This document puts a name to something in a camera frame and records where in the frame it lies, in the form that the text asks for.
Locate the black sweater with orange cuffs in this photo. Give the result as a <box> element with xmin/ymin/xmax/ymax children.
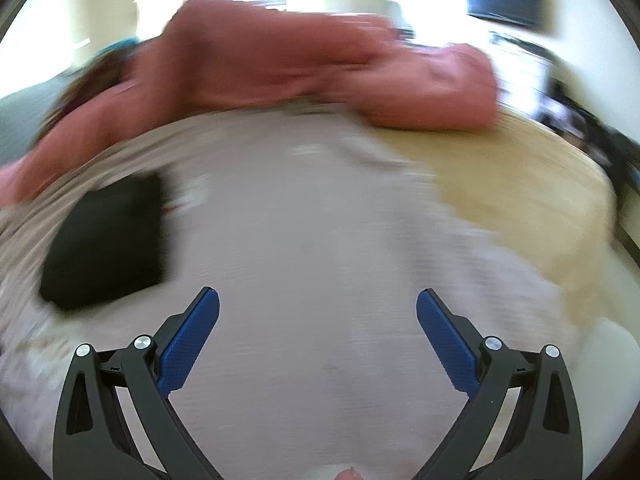
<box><xmin>39</xmin><ymin>172</ymin><xmax>169</xmax><ymax>312</ymax></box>

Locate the pink comforter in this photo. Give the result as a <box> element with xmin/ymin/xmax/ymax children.
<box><xmin>0</xmin><ymin>0</ymin><xmax>502</xmax><ymax>206</ymax></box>

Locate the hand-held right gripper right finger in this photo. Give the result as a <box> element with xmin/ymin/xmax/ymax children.
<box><xmin>416</xmin><ymin>288</ymin><xmax>584</xmax><ymax>480</ymax></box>

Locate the grey quilted bedspread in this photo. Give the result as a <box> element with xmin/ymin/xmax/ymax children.
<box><xmin>0</xmin><ymin>72</ymin><xmax>71</xmax><ymax>128</ymax></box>

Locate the cream bed sheet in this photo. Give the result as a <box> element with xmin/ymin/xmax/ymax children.
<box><xmin>370</xmin><ymin>110</ymin><xmax>626</xmax><ymax>331</ymax></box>

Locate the striped multicolour cloth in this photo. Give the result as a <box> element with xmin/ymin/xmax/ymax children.
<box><xmin>45</xmin><ymin>37</ymin><xmax>146</xmax><ymax>126</ymax></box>

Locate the pale pink printed blanket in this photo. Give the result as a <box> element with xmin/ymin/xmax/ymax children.
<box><xmin>0</xmin><ymin>110</ymin><xmax>596</xmax><ymax>480</ymax></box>

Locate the dark furniture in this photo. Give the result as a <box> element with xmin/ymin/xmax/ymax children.
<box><xmin>489</xmin><ymin>30</ymin><xmax>640</xmax><ymax>223</ymax></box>

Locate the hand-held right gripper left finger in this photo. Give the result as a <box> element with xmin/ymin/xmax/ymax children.
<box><xmin>51</xmin><ymin>286</ymin><xmax>221</xmax><ymax>480</ymax></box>

